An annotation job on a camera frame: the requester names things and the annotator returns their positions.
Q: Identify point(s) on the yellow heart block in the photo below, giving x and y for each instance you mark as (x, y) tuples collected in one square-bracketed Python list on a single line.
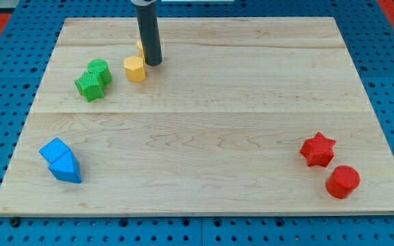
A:
[(140, 50)]

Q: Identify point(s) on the light wooden board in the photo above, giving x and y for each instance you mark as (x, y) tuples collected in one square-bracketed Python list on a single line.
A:
[(214, 130)]

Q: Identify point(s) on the yellow hexagon block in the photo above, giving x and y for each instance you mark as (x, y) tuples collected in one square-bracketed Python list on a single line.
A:
[(134, 69)]

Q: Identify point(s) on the green star block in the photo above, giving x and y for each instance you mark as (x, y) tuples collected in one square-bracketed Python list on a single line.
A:
[(90, 85)]

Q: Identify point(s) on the green cylinder block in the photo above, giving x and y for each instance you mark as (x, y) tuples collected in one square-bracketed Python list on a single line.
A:
[(100, 66)]

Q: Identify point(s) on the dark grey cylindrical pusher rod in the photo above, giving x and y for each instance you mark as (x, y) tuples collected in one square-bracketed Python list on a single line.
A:
[(146, 14)]

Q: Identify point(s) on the red star block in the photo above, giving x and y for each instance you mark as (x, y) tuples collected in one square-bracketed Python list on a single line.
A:
[(318, 150)]

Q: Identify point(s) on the blue triangle block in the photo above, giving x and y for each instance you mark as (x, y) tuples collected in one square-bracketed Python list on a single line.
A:
[(66, 168)]

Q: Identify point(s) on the blue cube block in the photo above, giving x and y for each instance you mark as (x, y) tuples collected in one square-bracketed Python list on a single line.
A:
[(53, 150)]

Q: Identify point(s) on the red cylinder block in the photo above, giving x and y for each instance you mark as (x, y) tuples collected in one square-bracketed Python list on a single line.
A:
[(342, 181)]

